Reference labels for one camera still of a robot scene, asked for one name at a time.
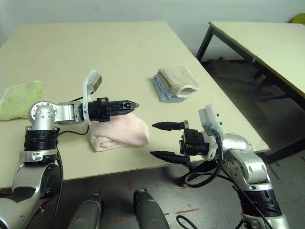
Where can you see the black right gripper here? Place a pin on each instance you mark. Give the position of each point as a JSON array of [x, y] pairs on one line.
[[193, 143]]

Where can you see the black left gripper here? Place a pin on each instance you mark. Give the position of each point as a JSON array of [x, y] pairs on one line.
[[100, 111]]

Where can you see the yellow-green object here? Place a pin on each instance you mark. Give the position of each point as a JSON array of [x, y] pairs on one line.
[[297, 19]]

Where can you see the light blue folded towel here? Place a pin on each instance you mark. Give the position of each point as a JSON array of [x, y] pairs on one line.
[[159, 89]]

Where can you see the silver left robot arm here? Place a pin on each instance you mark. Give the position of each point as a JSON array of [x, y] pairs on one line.
[[43, 114]]

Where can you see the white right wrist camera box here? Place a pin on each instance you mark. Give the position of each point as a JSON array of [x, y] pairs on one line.
[[209, 117]]

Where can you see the light green towel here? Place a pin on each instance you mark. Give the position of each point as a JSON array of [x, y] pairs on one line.
[[21, 100]]

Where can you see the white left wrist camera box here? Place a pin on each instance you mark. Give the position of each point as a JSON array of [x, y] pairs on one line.
[[91, 81]]

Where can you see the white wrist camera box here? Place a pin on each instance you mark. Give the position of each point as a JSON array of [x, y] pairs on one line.
[[91, 81], [209, 117]]

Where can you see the beige side table black legs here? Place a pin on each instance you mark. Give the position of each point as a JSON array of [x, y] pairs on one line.
[[274, 47]]

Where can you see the beige folded towel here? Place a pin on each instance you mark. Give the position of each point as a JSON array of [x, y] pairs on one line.
[[178, 80]]

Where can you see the grey robot left leg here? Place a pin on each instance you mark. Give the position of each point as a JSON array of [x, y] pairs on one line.
[[87, 214]]

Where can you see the pink towel with embroidery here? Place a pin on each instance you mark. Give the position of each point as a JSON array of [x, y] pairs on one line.
[[119, 133]]

